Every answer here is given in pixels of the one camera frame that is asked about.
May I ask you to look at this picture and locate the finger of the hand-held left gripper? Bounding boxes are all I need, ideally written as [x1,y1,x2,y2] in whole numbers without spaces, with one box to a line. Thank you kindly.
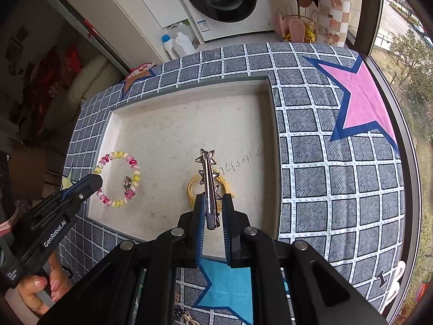
[51,174,104,217]

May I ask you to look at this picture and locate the gold wire rack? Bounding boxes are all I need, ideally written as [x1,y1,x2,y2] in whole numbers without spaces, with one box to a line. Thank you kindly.
[272,0,319,43]

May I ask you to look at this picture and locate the red cushion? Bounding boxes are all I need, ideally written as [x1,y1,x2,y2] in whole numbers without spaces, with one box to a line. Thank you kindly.
[37,45,82,109]

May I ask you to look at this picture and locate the shallow white tray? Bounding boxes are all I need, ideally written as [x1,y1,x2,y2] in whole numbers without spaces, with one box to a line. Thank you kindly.
[84,76,283,258]

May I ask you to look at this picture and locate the pink checked cloth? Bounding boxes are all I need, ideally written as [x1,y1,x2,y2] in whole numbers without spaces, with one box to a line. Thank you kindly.
[317,0,362,46]

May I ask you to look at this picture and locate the brown stool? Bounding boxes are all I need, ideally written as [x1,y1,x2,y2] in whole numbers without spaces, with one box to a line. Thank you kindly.
[9,145,48,205]

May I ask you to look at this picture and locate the white cabinet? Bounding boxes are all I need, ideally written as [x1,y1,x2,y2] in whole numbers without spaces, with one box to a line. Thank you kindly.
[44,0,190,72]

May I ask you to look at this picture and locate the cream sofa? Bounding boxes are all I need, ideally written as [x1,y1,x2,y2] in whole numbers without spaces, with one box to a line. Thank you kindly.
[66,54,117,109]

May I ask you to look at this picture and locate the pink yellow bead bracelet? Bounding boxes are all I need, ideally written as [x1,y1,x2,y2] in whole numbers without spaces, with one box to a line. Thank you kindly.
[94,151,141,209]

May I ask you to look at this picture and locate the white detergent bottle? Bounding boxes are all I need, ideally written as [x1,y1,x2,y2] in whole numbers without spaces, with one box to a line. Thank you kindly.
[174,31,197,56]

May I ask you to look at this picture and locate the white detergent jug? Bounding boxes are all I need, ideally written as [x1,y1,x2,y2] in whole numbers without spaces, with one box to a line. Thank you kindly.
[168,22,192,38]

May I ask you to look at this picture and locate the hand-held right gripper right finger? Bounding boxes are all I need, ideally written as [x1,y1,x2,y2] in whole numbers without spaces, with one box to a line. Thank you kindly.
[221,193,389,325]

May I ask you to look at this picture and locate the blue capped detergent bottle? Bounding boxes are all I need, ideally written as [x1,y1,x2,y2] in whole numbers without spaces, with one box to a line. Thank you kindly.
[161,34,178,60]

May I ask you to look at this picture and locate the red handle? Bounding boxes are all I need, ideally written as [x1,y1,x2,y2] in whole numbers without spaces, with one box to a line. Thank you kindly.
[83,19,100,39]

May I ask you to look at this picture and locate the person's left hand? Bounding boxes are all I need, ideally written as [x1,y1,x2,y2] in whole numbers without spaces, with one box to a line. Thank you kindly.
[16,253,69,316]

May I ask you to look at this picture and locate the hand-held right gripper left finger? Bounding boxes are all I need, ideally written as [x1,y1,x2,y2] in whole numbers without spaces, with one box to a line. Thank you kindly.
[37,193,207,325]

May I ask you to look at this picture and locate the checked star tablecloth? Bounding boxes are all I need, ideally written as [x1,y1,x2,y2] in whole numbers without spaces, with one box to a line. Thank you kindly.
[59,42,406,325]

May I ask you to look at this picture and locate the white washing machine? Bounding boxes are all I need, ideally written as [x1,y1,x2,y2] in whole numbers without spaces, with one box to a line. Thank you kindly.
[166,0,274,43]

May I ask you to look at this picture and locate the yellow coil hair tie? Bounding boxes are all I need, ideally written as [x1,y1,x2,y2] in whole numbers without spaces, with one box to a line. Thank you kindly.
[188,173,235,209]

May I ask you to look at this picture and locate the pink slippers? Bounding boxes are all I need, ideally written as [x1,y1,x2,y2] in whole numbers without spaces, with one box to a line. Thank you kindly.
[275,13,306,43]

